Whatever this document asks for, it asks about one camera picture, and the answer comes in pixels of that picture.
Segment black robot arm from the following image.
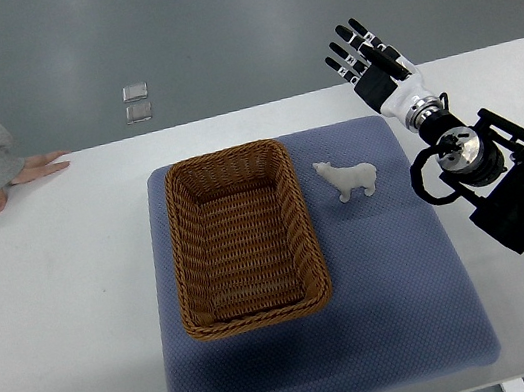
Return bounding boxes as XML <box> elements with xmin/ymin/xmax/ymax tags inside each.
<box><xmin>406</xmin><ymin>97</ymin><xmax>524</xmax><ymax>255</ymax></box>

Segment lower floor socket plate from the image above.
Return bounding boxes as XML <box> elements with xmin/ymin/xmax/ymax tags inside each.
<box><xmin>126</xmin><ymin>101</ymin><xmax>152</xmax><ymax>125</ymax></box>

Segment person's bare hand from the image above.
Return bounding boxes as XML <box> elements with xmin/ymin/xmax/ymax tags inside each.
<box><xmin>0</xmin><ymin>150</ymin><xmax>70</xmax><ymax>213</ymax></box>

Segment white bear figurine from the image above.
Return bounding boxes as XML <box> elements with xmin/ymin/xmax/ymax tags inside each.
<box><xmin>312</xmin><ymin>162</ymin><xmax>377</xmax><ymax>203</ymax></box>

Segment brown wicker basket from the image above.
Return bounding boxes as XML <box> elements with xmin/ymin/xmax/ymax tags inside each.
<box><xmin>165</xmin><ymin>139</ymin><xmax>333</xmax><ymax>341</ymax></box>

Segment floor socket plate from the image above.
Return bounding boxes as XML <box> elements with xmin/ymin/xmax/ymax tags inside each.
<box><xmin>126</xmin><ymin>101</ymin><xmax>152</xmax><ymax>125</ymax></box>
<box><xmin>122</xmin><ymin>82</ymin><xmax>148</xmax><ymax>103</ymax></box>

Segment blue-grey foam mat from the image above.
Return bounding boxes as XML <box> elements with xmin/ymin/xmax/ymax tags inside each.
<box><xmin>147</xmin><ymin>116</ymin><xmax>500</xmax><ymax>392</ymax></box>

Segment upper floor socket plate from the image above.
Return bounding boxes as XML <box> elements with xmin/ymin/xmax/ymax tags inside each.
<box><xmin>122</xmin><ymin>82</ymin><xmax>148</xmax><ymax>103</ymax></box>

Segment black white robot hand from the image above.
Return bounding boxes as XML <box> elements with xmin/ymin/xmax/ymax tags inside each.
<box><xmin>324</xmin><ymin>19</ymin><xmax>445</xmax><ymax>132</ymax></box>

